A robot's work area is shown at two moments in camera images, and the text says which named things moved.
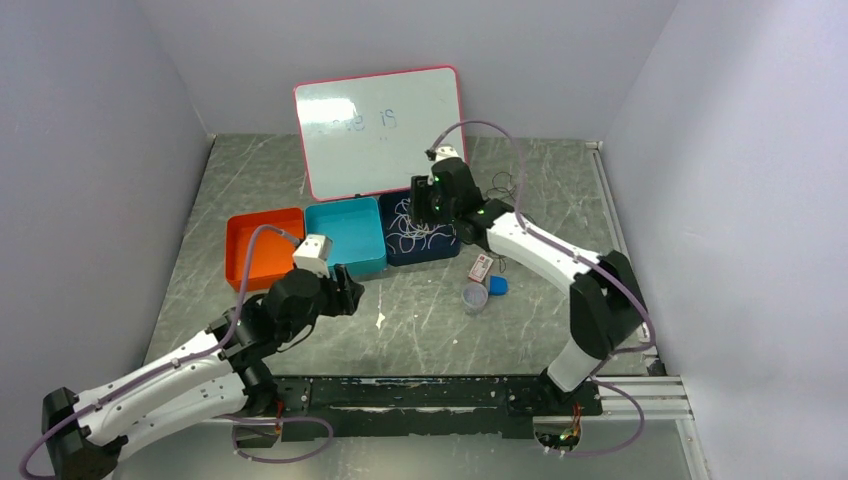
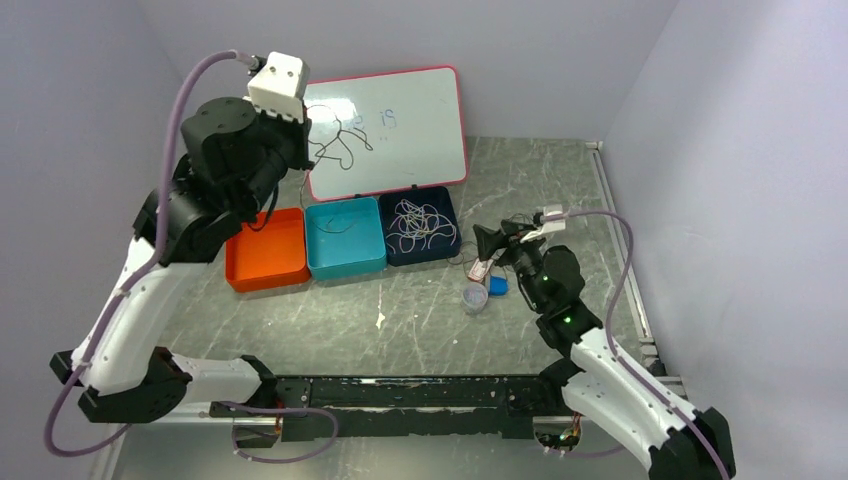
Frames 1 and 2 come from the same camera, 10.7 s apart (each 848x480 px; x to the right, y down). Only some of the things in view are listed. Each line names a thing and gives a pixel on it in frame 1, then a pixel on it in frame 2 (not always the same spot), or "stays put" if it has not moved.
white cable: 409,231 stays put
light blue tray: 355,227 stays put
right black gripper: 420,194 -> 489,241
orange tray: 271,254 stays put
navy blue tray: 410,244 stays put
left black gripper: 346,298 -> 300,131
